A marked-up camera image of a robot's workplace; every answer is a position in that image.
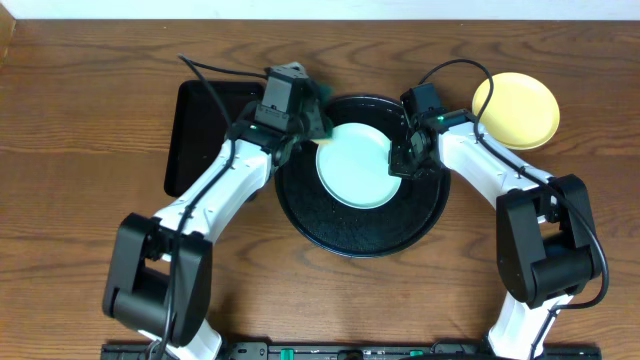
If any green scouring sponge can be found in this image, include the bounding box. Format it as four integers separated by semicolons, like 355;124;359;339
311;82;334;145

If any light green plate stained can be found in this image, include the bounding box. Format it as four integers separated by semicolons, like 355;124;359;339
315;123;402;210

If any yellow plate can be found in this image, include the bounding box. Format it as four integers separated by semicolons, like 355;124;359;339
472;72;560;150

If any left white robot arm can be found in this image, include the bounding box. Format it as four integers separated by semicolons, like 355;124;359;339
103;97;332;359

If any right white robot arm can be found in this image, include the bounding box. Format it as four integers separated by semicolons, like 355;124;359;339
389;109;609;359

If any round black tray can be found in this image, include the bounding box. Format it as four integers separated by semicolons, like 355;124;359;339
273;94;452;259

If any black rectangular tray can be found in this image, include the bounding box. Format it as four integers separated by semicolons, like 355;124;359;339
164;80;264;198

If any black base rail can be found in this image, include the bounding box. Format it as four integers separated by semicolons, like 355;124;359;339
100;342;603;360

